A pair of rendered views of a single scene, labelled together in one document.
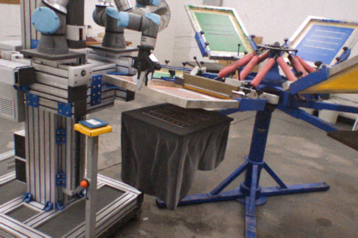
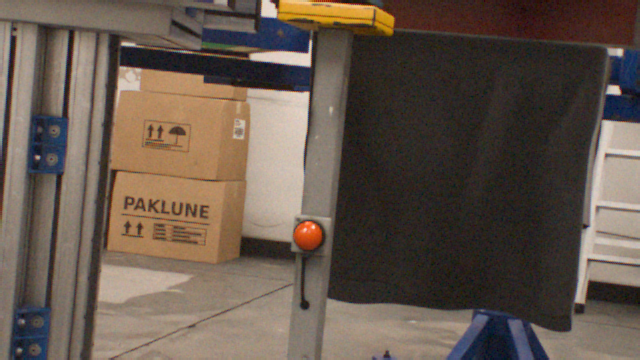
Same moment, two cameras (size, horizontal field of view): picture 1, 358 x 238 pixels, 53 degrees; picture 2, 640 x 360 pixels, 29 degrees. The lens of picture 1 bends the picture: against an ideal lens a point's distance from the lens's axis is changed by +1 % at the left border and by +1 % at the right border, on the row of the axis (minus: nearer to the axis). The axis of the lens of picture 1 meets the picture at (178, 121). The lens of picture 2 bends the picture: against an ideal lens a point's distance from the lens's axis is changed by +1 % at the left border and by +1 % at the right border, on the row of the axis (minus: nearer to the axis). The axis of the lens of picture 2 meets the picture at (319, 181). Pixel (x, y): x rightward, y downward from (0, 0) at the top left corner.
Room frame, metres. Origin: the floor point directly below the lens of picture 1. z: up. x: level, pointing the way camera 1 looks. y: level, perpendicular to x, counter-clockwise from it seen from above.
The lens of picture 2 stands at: (0.12, 1.10, 0.81)
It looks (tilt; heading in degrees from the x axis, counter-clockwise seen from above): 3 degrees down; 336
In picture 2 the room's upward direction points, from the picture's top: 6 degrees clockwise
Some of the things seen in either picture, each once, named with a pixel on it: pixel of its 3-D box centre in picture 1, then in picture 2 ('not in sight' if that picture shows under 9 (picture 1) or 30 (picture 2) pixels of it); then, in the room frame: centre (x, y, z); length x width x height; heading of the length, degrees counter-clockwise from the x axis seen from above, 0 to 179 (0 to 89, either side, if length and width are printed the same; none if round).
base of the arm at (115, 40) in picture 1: (114, 38); not in sight; (2.27, 0.45, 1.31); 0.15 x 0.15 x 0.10
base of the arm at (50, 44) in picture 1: (53, 41); not in sight; (1.82, 0.67, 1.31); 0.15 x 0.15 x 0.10
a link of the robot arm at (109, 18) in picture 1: (114, 18); not in sight; (2.27, 0.45, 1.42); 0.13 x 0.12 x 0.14; 40
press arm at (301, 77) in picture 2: not in sight; (291, 75); (2.93, -0.07, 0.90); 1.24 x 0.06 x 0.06; 82
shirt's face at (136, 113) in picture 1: (178, 115); not in sight; (1.96, 0.00, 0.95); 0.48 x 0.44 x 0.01; 142
